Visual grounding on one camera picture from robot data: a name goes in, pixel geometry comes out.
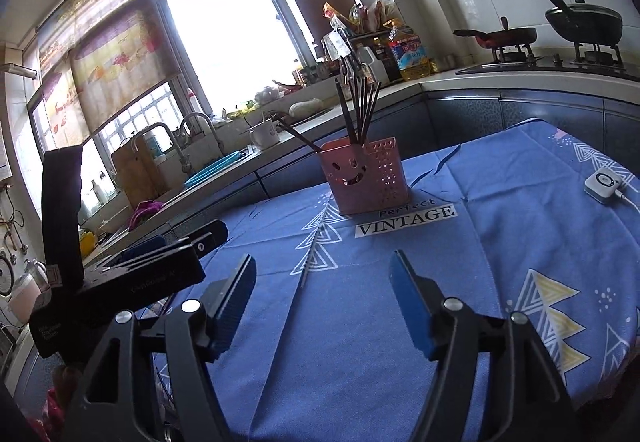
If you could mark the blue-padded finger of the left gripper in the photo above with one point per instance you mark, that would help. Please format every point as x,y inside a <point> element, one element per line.
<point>60,205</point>

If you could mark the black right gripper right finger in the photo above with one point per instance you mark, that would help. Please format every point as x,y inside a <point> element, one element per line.
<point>465,346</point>

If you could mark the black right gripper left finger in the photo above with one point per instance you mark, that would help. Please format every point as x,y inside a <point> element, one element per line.
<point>116,399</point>

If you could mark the yellow cup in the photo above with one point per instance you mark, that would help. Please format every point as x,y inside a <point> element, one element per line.
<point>87,243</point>

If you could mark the pink cloth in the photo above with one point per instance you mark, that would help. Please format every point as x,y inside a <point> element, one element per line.
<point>143,212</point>

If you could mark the wooden cutting board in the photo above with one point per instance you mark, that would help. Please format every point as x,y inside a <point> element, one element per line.
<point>136,173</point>

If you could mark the chrome faucet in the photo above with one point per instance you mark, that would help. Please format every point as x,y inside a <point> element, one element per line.
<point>172,144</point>
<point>198,123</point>

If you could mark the blue patterned tablecloth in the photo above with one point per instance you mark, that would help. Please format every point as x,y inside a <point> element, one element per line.
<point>350,316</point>

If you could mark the patterned window blind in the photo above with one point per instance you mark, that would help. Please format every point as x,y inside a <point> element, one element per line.
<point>96,57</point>

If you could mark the white mug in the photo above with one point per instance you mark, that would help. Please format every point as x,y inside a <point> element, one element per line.
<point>264,134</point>

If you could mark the white small device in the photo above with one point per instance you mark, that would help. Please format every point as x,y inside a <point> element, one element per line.
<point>603,185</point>

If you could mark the pink plastic utensil holder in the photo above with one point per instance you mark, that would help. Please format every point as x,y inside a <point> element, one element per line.
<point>364,177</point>

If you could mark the yellow cooking oil bottle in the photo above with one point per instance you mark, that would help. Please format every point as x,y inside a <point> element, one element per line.
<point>408,51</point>

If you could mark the dark condiment rack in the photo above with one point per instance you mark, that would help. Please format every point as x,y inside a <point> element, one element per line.
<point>379,43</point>

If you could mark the black gas stove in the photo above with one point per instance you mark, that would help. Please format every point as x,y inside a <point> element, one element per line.
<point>555,64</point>

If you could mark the red frying pan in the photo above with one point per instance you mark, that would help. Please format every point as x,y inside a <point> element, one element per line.
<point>507,37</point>

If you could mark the black wok with lid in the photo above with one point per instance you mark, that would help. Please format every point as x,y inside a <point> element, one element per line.
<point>585,23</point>

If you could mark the snack bags on rack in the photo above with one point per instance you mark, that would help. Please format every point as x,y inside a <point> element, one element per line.
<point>362,19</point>

